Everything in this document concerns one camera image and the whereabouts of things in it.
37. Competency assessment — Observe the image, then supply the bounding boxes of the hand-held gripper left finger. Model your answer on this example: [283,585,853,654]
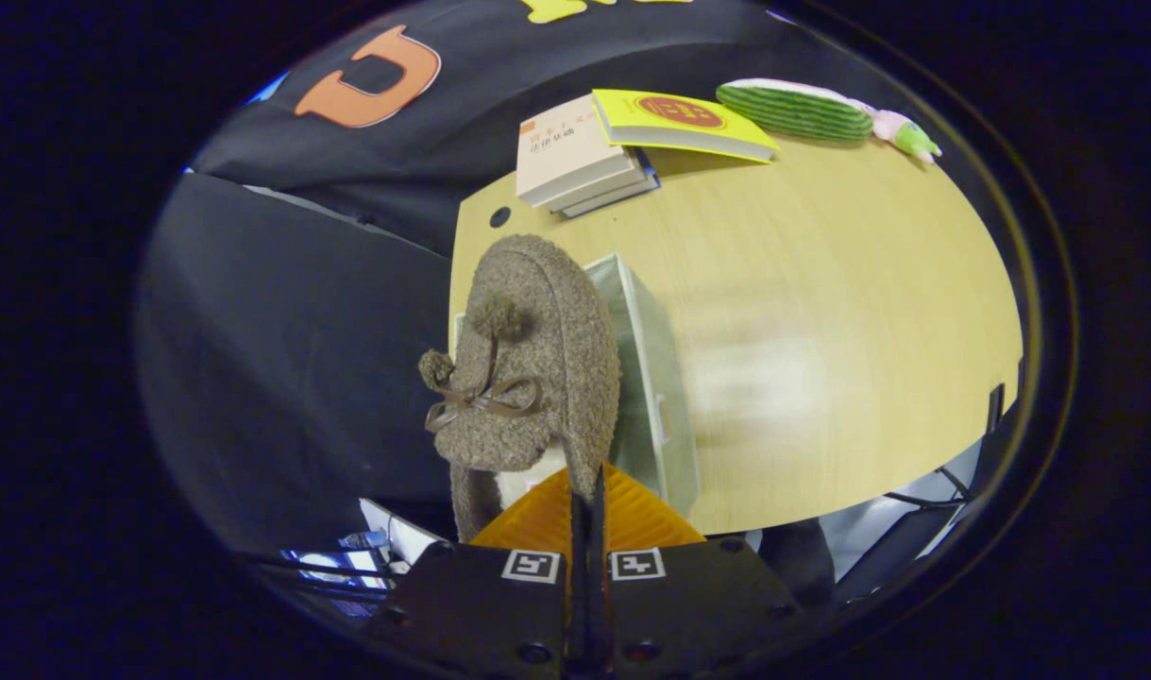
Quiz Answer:
[361,467,590,680]

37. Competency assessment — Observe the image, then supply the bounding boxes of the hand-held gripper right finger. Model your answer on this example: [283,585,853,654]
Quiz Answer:
[589,462,804,680]

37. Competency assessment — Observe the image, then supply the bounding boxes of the white fabric storage box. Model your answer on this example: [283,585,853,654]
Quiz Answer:
[450,252,702,516]

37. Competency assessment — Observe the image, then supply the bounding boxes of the brown fuzzy shoe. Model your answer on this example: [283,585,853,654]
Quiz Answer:
[418,234,623,544]

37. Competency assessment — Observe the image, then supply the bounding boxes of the blue printed box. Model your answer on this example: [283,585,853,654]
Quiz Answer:
[278,548,387,615]

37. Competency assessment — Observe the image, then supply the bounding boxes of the white paper sheet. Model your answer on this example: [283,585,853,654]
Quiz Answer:
[360,498,449,568]

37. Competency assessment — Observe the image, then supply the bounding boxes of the black backdrop cloth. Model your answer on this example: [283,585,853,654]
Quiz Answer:
[136,0,916,553]

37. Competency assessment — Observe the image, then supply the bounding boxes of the blue cover book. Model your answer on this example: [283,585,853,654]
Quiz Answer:
[561,146,661,219]

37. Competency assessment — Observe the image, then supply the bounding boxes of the beige book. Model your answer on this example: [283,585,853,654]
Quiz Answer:
[516,94,637,209]

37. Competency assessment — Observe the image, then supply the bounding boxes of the yellow book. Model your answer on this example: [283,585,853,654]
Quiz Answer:
[591,89,781,164]

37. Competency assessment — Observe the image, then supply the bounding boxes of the watermelon slice plush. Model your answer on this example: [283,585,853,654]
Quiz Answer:
[716,78,875,144]

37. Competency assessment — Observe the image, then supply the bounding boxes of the pink and green plush toy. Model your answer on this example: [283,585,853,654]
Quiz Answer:
[863,104,942,164]

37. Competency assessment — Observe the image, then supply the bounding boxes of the black metal frame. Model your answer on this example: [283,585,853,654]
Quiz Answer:
[835,382,1024,605]

